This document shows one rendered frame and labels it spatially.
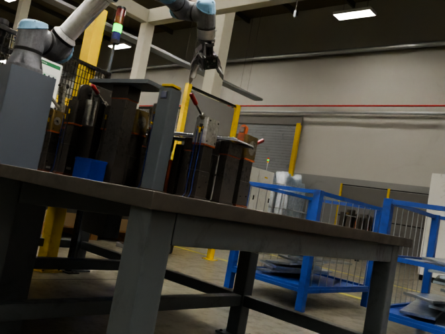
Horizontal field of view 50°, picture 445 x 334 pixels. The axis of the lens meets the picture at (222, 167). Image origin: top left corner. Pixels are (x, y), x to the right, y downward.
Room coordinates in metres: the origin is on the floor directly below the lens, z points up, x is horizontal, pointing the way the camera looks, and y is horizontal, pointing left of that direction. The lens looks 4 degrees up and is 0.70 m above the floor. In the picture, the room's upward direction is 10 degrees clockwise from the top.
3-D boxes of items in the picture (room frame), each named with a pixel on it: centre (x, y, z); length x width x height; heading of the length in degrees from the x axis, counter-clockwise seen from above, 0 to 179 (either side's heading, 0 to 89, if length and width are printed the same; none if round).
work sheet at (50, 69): (3.23, 1.29, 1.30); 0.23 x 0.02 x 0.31; 146
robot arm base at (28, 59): (2.03, 0.91, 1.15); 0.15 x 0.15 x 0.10
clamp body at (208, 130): (2.10, 0.11, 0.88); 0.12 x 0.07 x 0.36; 146
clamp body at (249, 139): (2.42, -0.10, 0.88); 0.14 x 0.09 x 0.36; 146
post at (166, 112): (2.03, 0.28, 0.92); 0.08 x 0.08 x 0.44; 56
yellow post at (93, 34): (3.58, 1.15, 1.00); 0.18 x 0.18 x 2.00; 56
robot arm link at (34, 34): (2.04, 0.91, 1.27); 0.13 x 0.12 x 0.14; 157
